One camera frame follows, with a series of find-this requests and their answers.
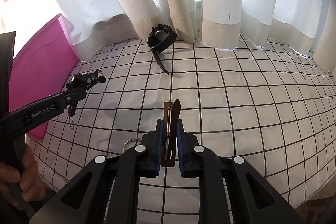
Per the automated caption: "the black wrist watch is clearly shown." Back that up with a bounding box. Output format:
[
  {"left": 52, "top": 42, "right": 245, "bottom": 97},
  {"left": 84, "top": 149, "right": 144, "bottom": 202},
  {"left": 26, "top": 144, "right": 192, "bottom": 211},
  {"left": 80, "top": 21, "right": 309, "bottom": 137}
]
[{"left": 147, "top": 23, "right": 177, "bottom": 75}]

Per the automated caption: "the pink plastic tub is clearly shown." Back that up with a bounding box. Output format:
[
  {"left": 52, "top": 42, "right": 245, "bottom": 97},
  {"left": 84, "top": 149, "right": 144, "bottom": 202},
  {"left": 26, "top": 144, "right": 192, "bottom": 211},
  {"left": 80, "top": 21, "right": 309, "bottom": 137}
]
[{"left": 7, "top": 13, "right": 79, "bottom": 140}]

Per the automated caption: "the person's left hand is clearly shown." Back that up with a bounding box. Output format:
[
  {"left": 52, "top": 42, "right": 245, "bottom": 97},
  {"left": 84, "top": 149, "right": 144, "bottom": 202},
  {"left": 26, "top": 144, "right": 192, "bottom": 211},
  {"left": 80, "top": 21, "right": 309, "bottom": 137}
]
[{"left": 1, "top": 145, "right": 46, "bottom": 210}]

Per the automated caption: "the brown snap hair clip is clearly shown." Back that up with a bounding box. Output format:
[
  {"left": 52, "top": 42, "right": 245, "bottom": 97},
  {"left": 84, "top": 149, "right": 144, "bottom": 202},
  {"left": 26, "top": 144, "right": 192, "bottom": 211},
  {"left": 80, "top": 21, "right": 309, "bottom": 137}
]
[{"left": 161, "top": 99, "right": 181, "bottom": 168}]

